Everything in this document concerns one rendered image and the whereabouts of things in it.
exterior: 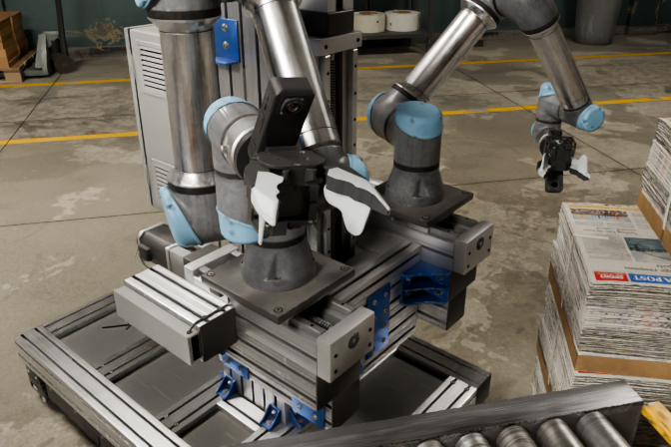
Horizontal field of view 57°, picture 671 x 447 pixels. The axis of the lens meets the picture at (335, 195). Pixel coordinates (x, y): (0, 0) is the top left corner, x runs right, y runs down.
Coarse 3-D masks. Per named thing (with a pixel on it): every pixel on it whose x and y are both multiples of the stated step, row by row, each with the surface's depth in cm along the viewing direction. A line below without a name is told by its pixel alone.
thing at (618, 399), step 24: (600, 384) 98; (624, 384) 98; (456, 408) 93; (480, 408) 93; (504, 408) 93; (528, 408) 93; (552, 408) 93; (576, 408) 93; (600, 408) 93; (624, 408) 94; (312, 432) 89; (336, 432) 89; (360, 432) 89; (384, 432) 89; (408, 432) 89; (432, 432) 89; (456, 432) 89; (480, 432) 90; (528, 432) 92; (624, 432) 97
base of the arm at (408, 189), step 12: (396, 168) 154; (408, 168) 151; (420, 168) 150; (432, 168) 152; (396, 180) 154; (408, 180) 152; (420, 180) 152; (432, 180) 153; (396, 192) 154; (408, 192) 152; (420, 192) 153; (432, 192) 153; (408, 204) 153; (420, 204) 153; (432, 204) 154
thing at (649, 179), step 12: (660, 120) 139; (660, 132) 139; (660, 144) 139; (660, 156) 137; (648, 168) 143; (660, 168) 137; (648, 180) 142; (660, 180) 135; (648, 192) 142; (660, 192) 135; (660, 204) 134; (660, 216) 135
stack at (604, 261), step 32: (576, 224) 142; (608, 224) 142; (640, 224) 142; (576, 256) 135; (608, 256) 129; (640, 256) 129; (576, 288) 133; (608, 288) 120; (640, 288) 119; (544, 320) 166; (576, 320) 130; (608, 320) 123; (640, 320) 122; (544, 352) 160; (608, 352) 127; (640, 352) 126; (576, 384) 131; (640, 384) 128; (640, 416) 132
